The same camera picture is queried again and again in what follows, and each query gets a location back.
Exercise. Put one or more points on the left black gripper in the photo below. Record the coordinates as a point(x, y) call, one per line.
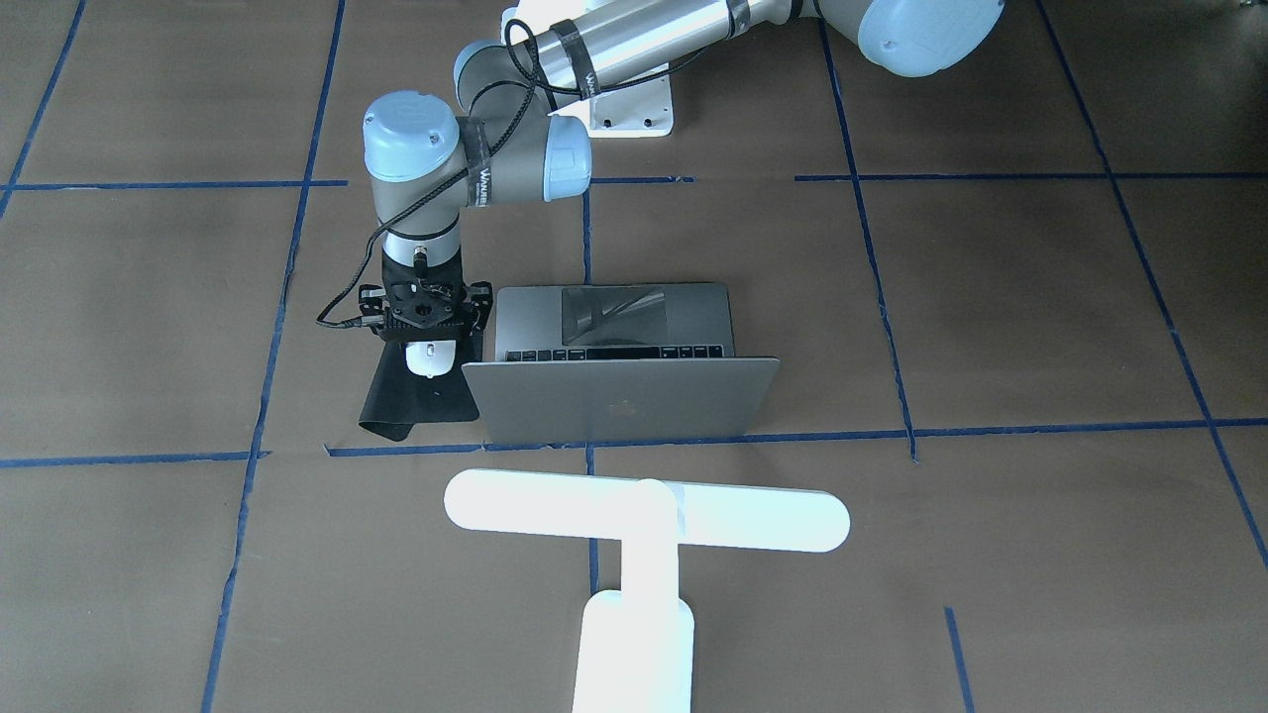
point(479, 300)

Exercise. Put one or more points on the white wireless mouse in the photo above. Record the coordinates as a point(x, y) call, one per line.
point(431, 359)

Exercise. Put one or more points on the black mouse pad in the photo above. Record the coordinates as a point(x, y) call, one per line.
point(398, 399)

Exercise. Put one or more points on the grey laptop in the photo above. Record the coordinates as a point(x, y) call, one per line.
point(622, 363)

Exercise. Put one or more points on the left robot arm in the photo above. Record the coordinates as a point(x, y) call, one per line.
point(510, 141)

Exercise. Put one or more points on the white desk lamp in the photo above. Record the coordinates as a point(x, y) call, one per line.
point(636, 640)

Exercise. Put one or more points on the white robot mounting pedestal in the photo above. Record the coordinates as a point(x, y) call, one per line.
point(631, 113)

